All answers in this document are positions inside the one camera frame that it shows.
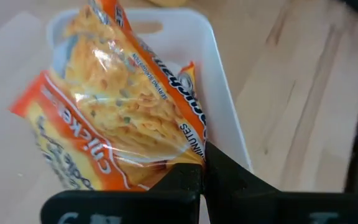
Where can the yellow plastic bin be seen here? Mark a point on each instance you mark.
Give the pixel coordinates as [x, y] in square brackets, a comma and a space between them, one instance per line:
[168, 2]

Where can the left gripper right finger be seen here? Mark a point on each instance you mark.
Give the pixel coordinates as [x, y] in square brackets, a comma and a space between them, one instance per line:
[259, 208]

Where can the orange Maruchan noodle packet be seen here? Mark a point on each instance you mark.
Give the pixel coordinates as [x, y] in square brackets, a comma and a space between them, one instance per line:
[120, 109]

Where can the white plastic bin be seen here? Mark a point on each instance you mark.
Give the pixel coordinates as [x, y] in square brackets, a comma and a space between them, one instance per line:
[216, 77]

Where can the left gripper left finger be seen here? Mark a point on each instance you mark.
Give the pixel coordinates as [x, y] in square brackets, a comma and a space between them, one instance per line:
[120, 208]

